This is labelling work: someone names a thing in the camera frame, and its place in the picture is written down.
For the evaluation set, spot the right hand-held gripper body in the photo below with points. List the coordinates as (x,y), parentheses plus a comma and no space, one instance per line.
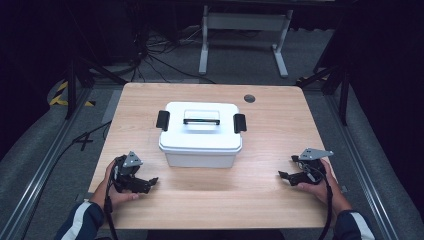
(311,166)

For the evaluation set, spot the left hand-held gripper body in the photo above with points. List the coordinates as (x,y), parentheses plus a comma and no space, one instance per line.
(128,173)

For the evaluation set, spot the yellow black hazard tape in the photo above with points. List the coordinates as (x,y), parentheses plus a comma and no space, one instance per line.
(61,96)

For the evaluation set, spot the white metal table frame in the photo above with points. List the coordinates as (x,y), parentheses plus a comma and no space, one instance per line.
(245,21)

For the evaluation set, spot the white box lid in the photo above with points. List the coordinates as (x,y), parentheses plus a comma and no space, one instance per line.
(200,138)

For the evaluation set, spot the white plastic storage box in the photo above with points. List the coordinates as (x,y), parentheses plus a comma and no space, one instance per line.
(200,160)

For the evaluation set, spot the black metal stand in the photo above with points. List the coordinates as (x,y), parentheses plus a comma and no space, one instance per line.
(71,90)
(343,96)

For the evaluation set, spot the person's right hand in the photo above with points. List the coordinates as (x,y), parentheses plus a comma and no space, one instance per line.
(325,191)

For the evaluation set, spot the aluminium floor rail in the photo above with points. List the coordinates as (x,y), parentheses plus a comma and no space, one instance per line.
(370,173)
(36,183)

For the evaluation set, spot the person's left hand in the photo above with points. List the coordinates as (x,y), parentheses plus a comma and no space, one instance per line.
(115,198)

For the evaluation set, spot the black box latch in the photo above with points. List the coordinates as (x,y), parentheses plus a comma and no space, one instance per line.
(239,123)
(163,120)

